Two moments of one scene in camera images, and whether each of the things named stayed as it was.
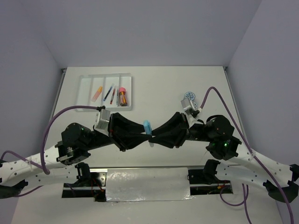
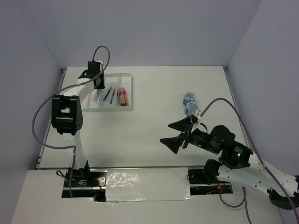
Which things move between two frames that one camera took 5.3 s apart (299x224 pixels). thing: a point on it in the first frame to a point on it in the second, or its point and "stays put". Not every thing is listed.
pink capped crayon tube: (123, 96) stays put
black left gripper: (125, 133) to (101, 86)
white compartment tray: (112, 91) stays put
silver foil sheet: (145, 185) stays put
